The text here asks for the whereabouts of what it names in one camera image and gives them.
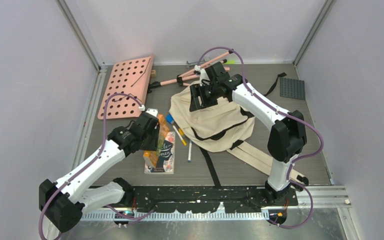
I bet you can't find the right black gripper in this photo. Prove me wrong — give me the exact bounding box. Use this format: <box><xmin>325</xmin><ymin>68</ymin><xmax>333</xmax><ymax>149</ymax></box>
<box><xmin>189</xmin><ymin>82</ymin><xmax>220</xmax><ymax>113</ymax></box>

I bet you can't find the orange treehouse book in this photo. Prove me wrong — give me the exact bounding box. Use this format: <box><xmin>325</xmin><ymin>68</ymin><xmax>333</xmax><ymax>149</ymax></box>
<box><xmin>143</xmin><ymin>113</ymin><xmax>170</xmax><ymax>168</ymax></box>

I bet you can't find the beige canvas backpack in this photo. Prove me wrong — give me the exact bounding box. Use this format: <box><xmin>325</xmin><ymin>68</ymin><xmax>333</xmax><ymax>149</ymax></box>
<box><xmin>168</xmin><ymin>72</ymin><xmax>309</xmax><ymax>188</ymax></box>

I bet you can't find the floral little women book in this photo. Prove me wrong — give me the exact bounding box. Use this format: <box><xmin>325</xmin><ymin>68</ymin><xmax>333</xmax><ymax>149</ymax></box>
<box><xmin>143</xmin><ymin>131</ymin><xmax>176</xmax><ymax>175</ymax></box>

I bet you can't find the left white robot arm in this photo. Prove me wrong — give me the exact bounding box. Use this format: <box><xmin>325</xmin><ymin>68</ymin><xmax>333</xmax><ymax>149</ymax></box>
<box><xmin>38</xmin><ymin>108</ymin><xmax>160</xmax><ymax>233</ymax></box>

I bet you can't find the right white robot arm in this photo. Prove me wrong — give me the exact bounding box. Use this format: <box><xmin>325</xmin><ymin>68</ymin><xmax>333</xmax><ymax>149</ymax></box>
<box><xmin>189</xmin><ymin>62</ymin><xmax>307</xmax><ymax>205</ymax></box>

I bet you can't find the blue pencil sharpener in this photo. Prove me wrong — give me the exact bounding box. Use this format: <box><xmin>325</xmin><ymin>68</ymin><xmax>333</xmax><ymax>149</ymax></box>
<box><xmin>165</xmin><ymin>114</ymin><xmax>175</xmax><ymax>125</ymax></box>

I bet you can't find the pink folding stand tripod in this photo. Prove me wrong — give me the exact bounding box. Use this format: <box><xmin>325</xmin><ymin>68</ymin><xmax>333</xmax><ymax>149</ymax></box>
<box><xmin>147</xmin><ymin>50</ymin><xmax>233</xmax><ymax>94</ymax></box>

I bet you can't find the yellow pencil sharpener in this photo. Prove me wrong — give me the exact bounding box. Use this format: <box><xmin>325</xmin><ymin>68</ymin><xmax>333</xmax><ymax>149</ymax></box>
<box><xmin>178</xmin><ymin>128</ymin><xmax>185</xmax><ymax>137</ymax></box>

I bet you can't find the grey metal bolt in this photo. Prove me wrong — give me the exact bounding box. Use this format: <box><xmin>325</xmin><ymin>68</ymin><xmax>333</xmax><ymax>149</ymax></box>
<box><xmin>185</xmin><ymin>61</ymin><xmax>198</xmax><ymax>69</ymax></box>

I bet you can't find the white marker yellow cap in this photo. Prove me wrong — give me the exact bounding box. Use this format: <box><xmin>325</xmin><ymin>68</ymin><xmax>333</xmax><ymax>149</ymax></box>
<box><xmin>173</xmin><ymin>125</ymin><xmax>187</xmax><ymax>146</ymax></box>

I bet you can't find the white marker blue cap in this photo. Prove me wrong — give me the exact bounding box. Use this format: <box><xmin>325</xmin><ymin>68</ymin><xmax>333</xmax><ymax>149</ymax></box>
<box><xmin>187</xmin><ymin>139</ymin><xmax>193</xmax><ymax>163</ymax></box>

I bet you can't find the pink perforated music stand desk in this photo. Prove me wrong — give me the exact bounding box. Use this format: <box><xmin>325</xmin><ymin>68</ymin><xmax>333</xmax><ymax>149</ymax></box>
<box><xmin>97</xmin><ymin>55</ymin><xmax>154</xmax><ymax>120</ymax></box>

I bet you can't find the small wooden block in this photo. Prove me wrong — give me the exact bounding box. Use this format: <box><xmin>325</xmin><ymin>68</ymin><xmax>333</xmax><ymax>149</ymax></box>
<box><xmin>150</xmin><ymin>69</ymin><xmax>157</xmax><ymax>78</ymax></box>

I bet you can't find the grey lego baseplate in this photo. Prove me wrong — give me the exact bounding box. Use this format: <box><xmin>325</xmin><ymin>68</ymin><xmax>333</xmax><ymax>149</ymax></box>
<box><xmin>280</xmin><ymin>77</ymin><xmax>306</xmax><ymax>100</ymax></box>

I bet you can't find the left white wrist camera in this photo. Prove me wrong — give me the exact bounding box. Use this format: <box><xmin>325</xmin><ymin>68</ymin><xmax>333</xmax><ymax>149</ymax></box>
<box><xmin>138</xmin><ymin>104</ymin><xmax>159</xmax><ymax>118</ymax></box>

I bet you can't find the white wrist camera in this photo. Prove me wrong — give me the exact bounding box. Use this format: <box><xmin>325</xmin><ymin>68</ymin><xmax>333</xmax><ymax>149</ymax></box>
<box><xmin>138</xmin><ymin>104</ymin><xmax>159</xmax><ymax>118</ymax></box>
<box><xmin>194</xmin><ymin>65</ymin><xmax>211</xmax><ymax>86</ymax></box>

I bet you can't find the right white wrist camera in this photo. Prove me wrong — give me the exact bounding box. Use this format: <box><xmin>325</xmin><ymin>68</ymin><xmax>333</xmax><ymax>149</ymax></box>
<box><xmin>194</xmin><ymin>65</ymin><xmax>211</xmax><ymax>86</ymax></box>

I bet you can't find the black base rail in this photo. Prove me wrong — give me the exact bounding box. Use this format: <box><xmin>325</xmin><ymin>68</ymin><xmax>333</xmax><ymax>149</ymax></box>
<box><xmin>112</xmin><ymin>180</ymin><xmax>299</xmax><ymax>215</ymax></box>

